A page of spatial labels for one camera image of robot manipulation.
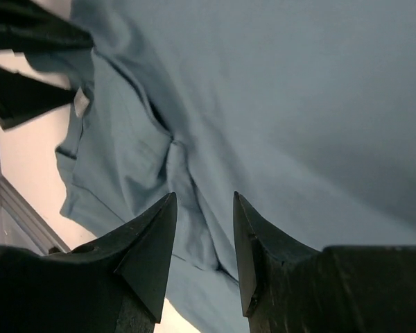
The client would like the aluminium rail frame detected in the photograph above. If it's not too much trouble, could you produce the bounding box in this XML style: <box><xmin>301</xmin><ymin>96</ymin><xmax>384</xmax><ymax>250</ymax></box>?
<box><xmin>0</xmin><ymin>176</ymin><xmax>70</xmax><ymax>255</ymax></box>

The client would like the teal blue t shirt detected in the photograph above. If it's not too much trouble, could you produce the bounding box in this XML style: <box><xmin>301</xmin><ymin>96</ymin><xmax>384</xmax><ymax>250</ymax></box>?
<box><xmin>55</xmin><ymin>0</ymin><xmax>416</xmax><ymax>333</ymax></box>

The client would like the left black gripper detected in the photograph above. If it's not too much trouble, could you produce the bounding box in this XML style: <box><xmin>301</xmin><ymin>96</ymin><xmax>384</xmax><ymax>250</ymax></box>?
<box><xmin>0</xmin><ymin>1</ymin><xmax>93</xmax><ymax>130</ymax></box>

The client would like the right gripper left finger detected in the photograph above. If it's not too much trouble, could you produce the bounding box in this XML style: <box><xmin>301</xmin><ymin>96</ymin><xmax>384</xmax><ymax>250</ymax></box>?
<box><xmin>0</xmin><ymin>193</ymin><xmax>177</xmax><ymax>332</ymax></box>

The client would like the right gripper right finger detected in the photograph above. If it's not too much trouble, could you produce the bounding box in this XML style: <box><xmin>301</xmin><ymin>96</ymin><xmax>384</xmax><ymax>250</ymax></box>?
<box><xmin>233</xmin><ymin>194</ymin><xmax>416</xmax><ymax>332</ymax></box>

